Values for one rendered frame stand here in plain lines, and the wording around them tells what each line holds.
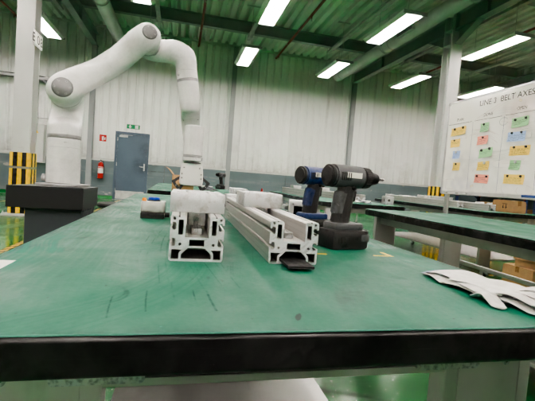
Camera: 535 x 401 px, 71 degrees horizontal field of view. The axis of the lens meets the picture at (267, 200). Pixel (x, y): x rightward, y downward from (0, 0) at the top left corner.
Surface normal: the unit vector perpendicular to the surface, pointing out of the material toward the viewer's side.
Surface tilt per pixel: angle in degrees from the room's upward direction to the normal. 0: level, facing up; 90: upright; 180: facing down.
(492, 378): 90
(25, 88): 90
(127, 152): 90
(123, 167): 90
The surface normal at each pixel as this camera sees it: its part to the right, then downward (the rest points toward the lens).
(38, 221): 0.22, 0.07
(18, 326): 0.07, -1.00
